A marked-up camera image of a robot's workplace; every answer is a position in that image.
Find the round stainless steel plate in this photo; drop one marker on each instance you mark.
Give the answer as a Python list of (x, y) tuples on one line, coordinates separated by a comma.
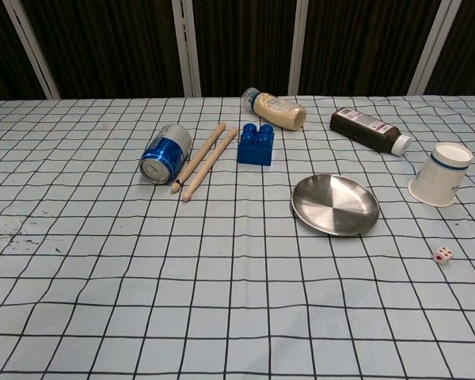
[(332, 206)]

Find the cream sauce squeeze bottle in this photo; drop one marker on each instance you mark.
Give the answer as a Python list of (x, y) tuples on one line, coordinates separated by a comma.
[(279, 111)]

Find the dark brown bottle white cap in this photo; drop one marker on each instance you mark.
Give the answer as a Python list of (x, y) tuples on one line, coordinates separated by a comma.
[(360, 128)]

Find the wooden drumstick with black band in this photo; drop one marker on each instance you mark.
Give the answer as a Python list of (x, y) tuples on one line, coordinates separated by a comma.
[(200, 156)]

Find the checkered light blue tablecloth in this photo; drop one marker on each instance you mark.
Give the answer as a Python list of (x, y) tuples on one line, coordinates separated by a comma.
[(237, 297)]

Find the white paper cup blue stripe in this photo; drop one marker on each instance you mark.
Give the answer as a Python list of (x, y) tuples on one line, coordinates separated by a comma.
[(439, 178)]

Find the white metal frame post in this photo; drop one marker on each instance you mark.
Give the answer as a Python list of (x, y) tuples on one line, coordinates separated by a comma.
[(186, 47), (431, 47), (31, 47), (301, 47)]

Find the blue silver drink can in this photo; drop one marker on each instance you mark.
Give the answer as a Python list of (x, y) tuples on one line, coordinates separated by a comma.
[(166, 152)]

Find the black pleated curtain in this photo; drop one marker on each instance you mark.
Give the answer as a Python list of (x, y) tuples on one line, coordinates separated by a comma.
[(241, 39)]

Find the plain wooden drumstick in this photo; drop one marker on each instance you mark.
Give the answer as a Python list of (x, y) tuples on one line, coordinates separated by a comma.
[(211, 162)]

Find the blue toy building brick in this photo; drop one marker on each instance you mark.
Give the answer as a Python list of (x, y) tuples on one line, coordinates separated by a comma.
[(255, 152)]

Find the white die red dots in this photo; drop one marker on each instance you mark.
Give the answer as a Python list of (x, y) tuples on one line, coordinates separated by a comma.
[(442, 255)]

